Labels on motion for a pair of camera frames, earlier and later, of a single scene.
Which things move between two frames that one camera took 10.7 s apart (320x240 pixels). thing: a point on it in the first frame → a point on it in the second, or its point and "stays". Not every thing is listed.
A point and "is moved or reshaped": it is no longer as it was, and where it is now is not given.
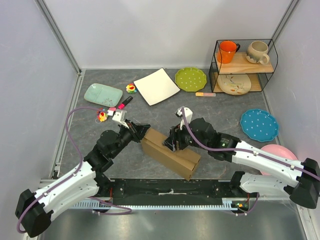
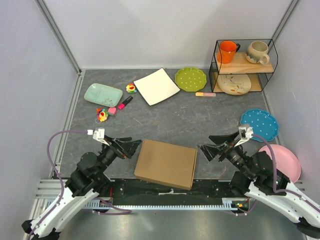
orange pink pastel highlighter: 202,94 stays
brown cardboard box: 182,162 is moved or reshaped
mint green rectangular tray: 104,94 stays
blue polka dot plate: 259,125 stays
